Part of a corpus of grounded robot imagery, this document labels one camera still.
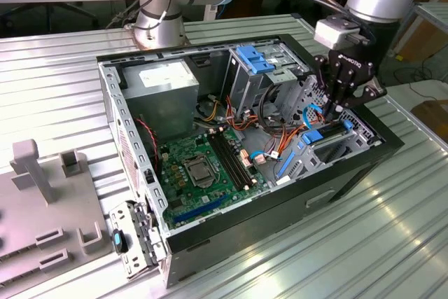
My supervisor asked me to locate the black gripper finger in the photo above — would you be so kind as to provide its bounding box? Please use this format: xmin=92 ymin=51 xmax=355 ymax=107
xmin=313 ymin=54 xmax=346 ymax=118
xmin=334 ymin=80 xmax=389 ymax=111

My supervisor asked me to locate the orange red power wire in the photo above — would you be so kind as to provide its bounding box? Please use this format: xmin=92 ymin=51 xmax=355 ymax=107
xmin=313 ymin=108 xmax=330 ymax=127

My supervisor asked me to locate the blue data wire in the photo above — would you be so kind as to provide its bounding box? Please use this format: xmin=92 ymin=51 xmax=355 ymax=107
xmin=302 ymin=104 xmax=325 ymax=129

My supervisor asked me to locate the hard disk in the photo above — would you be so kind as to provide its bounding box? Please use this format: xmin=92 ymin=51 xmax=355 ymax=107
xmin=276 ymin=119 xmax=354 ymax=178

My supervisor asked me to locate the grey metal disk bay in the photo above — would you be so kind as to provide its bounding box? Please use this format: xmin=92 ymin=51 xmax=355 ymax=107
xmin=274 ymin=74 xmax=384 ymax=183

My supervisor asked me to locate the flat brown cardboard box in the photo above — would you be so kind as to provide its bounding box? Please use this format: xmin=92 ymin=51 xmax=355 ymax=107
xmin=411 ymin=100 xmax=448 ymax=141

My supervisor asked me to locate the blue drive latch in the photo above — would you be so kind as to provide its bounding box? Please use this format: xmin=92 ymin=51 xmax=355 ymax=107
xmin=236 ymin=44 xmax=278 ymax=75

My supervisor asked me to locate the large brown cardboard box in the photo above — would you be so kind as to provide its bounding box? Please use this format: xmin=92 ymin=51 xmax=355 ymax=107
xmin=397 ymin=20 xmax=448 ymax=64

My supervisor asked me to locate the grey optical drive cage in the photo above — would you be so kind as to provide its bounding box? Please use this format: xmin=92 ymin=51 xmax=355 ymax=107
xmin=222 ymin=41 xmax=311 ymax=121

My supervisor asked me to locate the black RAM slot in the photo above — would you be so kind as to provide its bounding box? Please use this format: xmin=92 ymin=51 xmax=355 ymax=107
xmin=218 ymin=132 xmax=252 ymax=188
xmin=221 ymin=130 xmax=256 ymax=186
xmin=209 ymin=134 xmax=245 ymax=193
xmin=213 ymin=133 xmax=249 ymax=190

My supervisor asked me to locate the silver CPU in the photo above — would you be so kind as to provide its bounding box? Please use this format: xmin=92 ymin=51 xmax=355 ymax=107
xmin=188 ymin=165 xmax=211 ymax=183

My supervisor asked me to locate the CPU socket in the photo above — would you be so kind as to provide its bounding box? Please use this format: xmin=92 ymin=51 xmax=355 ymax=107
xmin=181 ymin=159 xmax=218 ymax=190

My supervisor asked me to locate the black PC case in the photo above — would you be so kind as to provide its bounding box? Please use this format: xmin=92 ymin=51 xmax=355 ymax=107
xmin=96 ymin=32 xmax=406 ymax=289

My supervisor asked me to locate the grey power supply unit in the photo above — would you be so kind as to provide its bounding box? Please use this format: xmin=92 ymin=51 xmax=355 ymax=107
xmin=120 ymin=59 xmax=200 ymax=146

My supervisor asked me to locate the green motherboard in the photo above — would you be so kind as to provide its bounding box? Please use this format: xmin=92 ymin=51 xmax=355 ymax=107
xmin=159 ymin=127 xmax=272 ymax=232

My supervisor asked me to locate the blue expansion slot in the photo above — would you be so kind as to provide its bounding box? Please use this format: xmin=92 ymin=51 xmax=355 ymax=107
xmin=174 ymin=195 xmax=229 ymax=223

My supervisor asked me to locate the black case fan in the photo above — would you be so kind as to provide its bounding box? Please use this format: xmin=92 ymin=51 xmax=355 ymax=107
xmin=134 ymin=113 xmax=164 ymax=174

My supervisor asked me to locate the blue black latch tab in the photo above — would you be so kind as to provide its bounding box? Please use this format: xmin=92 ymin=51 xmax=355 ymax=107
xmin=111 ymin=228 xmax=130 ymax=254

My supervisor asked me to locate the grey parts rack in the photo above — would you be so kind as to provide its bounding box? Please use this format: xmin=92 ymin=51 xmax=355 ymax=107
xmin=0 ymin=139 xmax=118 ymax=291

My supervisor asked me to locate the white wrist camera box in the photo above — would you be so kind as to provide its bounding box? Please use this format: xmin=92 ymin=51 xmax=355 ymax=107
xmin=314 ymin=17 xmax=361 ymax=50

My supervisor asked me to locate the orange black wire bundle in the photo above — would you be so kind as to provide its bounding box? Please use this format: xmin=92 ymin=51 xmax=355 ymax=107
xmin=195 ymin=85 xmax=305 ymax=170

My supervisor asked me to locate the aluminium frame stand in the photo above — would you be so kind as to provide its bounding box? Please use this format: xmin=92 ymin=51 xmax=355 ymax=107
xmin=386 ymin=1 xmax=448 ymax=76

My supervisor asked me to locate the grey card retainer bracket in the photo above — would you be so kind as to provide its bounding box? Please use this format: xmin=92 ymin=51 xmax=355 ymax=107
xmin=108 ymin=200 xmax=168 ymax=281

